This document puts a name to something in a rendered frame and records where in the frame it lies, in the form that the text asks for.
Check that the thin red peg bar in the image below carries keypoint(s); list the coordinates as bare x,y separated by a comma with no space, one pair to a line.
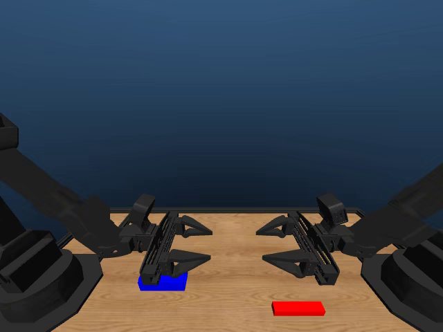
298,308

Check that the blue hollow socket block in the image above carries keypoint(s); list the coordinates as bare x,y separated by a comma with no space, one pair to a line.
173,283

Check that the black table frame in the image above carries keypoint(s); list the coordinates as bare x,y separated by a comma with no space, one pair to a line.
242,210

